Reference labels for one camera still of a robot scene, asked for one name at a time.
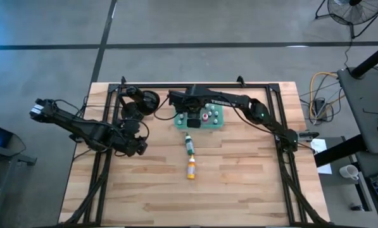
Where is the yellow food coloring bottle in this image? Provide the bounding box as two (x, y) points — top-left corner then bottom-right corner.
(187, 154), (196, 181)

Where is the yellow cable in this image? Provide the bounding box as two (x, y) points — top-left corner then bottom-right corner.
(308, 72), (346, 120)

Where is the white paper sheet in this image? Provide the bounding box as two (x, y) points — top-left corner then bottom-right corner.
(310, 138), (333, 175)

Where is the black desk lamp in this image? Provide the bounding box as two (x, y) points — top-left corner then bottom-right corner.
(117, 85), (161, 125)

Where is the green food coloring bottle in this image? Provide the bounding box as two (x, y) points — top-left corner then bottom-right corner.
(184, 133), (195, 156)

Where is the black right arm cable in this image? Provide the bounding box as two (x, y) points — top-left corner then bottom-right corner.
(153, 96), (179, 122)

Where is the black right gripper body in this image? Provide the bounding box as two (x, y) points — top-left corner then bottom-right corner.
(169, 85), (208, 118)

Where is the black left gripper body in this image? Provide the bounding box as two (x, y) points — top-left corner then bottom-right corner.
(114, 119), (142, 156)

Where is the black pole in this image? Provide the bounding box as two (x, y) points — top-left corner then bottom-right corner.
(350, 40), (378, 80)

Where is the grey equipment cart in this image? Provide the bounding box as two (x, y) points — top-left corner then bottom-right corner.
(0, 139), (37, 228)

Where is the grey side desk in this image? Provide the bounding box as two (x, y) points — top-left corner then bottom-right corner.
(336, 66), (378, 155)

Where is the black floor fan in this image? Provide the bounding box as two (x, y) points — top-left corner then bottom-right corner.
(314, 0), (378, 39)

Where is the green tray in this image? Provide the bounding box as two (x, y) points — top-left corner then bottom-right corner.
(174, 106), (224, 131)

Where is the white mug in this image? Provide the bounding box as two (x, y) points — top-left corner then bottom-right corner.
(339, 164), (360, 181)

